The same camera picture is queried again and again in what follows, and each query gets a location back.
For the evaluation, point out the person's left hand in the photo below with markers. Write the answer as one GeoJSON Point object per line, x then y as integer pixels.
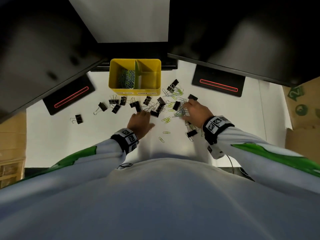
{"type": "Point", "coordinates": [139, 123]}

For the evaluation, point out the person's right hand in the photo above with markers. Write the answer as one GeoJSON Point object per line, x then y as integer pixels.
{"type": "Point", "coordinates": [198, 114]}

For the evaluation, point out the person's right thumb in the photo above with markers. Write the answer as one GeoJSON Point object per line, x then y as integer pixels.
{"type": "Point", "coordinates": [186, 118]}

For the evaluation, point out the person's left thumb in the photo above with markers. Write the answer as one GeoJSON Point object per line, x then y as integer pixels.
{"type": "Point", "coordinates": [151, 127]}

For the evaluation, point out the person's left forearm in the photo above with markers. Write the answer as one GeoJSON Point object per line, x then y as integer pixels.
{"type": "Point", "coordinates": [75, 167]}

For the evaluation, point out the person's right forearm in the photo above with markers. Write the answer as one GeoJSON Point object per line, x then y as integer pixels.
{"type": "Point", "coordinates": [265, 157]}

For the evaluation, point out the scatter of loose paper clips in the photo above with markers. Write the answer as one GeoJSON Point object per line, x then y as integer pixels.
{"type": "Point", "coordinates": [179, 112]}

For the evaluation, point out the black marker wristband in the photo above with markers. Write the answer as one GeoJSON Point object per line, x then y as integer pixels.
{"type": "Point", "coordinates": [216, 126]}
{"type": "Point", "coordinates": [126, 139]}

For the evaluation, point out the scatter of black binder clips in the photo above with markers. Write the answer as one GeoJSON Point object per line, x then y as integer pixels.
{"type": "Point", "coordinates": [115, 108]}

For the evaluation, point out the yellow divided container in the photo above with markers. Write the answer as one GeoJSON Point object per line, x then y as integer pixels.
{"type": "Point", "coordinates": [150, 79]}

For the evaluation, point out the black monitor base red line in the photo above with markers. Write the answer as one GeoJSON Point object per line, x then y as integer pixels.
{"type": "Point", "coordinates": [217, 81]}
{"type": "Point", "coordinates": [67, 97]}

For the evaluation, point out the pile of paper clips in container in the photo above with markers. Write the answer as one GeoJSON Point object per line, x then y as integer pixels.
{"type": "Point", "coordinates": [126, 78]}

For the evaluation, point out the person's torso white shirt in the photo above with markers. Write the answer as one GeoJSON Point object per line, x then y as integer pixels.
{"type": "Point", "coordinates": [160, 202]}

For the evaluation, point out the black desk panel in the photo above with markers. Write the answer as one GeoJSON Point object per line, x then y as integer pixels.
{"type": "Point", "coordinates": [132, 51]}

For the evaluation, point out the black monitor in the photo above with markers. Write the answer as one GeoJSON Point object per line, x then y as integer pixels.
{"type": "Point", "coordinates": [42, 47]}
{"type": "Point", "coordinates": [250, 34]}

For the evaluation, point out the cardboard box green print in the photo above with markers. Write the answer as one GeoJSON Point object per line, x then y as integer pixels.
{"type": "Point", "coordinates": [303, 107]}

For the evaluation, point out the plain cardboard box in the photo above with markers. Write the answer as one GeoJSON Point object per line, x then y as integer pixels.
{"type": "Point", "coordinates": [11, 147]}

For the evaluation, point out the white wrist camera unit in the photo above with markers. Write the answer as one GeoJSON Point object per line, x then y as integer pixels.
{"type": "Point", "coordinates": [216, 152]}

